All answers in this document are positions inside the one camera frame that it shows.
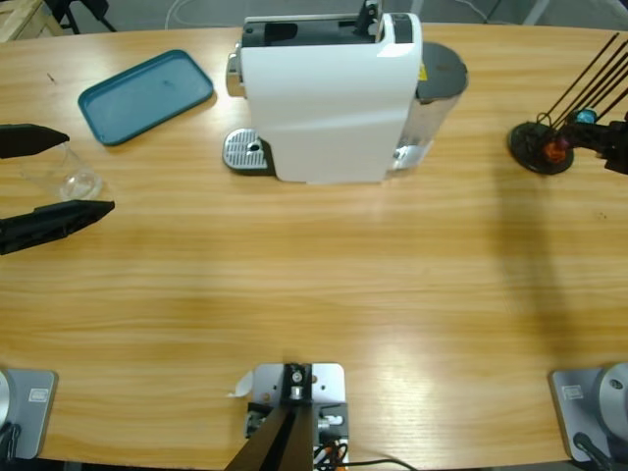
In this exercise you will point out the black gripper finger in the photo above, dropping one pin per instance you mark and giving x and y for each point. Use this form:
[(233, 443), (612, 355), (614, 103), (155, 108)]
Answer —
[(54, 223), (601, 135), (29, 140), (617, 161)]

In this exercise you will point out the blue coffee capsule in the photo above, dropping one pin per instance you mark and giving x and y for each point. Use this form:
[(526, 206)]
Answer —
[(585, 117)]

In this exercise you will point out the clear glass cup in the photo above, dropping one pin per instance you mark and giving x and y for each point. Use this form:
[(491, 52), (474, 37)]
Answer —
[(78, 184)]

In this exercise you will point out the grey coffee machine lever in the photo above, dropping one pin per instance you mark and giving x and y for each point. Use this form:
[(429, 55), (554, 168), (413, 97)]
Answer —
[(367, 17)]

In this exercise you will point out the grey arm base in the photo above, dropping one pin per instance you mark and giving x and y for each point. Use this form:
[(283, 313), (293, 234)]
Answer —
[(589, 407), (32, 412)]

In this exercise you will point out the purple coffee capsule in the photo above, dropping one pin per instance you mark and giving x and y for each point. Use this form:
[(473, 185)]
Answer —
[(563, 143)]

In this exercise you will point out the orange coffee capsule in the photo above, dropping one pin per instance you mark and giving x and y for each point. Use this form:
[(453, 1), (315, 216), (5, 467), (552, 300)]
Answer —
[(554, 154)]

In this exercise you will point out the white capsule coffee machine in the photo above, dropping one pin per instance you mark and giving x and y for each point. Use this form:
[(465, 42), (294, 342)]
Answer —
[(324, 108)]

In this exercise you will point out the black capsule holder with rods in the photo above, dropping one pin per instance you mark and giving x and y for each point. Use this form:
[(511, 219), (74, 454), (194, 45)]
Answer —
[(527, 147)]

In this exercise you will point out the teal plastic tray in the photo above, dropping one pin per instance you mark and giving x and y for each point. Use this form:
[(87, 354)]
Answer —
[(144, 98)]

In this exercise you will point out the black chair legs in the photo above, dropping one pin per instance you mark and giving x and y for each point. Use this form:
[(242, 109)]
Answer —
[(73, 12)]

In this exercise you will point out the grey metal leg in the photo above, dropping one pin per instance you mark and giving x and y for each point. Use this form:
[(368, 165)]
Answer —
[(537, 10)]

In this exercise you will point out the clear water tank black lid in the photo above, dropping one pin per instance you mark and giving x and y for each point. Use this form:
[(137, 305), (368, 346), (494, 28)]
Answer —
[(441, 68)]

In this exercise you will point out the white paper tag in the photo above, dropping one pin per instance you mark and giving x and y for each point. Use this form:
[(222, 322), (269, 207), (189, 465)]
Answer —
[(241, 385)]

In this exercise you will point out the black mount post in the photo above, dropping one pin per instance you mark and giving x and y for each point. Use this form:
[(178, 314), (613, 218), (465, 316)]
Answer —
[(282, 436)]

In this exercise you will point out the white mount block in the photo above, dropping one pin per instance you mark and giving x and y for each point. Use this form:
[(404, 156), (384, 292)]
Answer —
[(326, 387)]

